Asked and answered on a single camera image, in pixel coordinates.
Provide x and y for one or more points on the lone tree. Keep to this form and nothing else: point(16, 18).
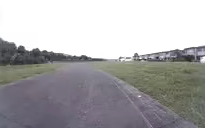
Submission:
point(136, 56)

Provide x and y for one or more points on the grey asphalt path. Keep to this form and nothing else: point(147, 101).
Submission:
point(73, 100)

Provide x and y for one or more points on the grass field beside houses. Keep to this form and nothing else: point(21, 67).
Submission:
point(170, 83)

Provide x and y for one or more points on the row of houses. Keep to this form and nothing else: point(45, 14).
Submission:
point(176, 53)

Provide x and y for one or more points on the row of trees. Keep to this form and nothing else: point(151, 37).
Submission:
point(20, 53)

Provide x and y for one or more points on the grass verge beside trees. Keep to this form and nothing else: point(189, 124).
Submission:
point(13, 72)

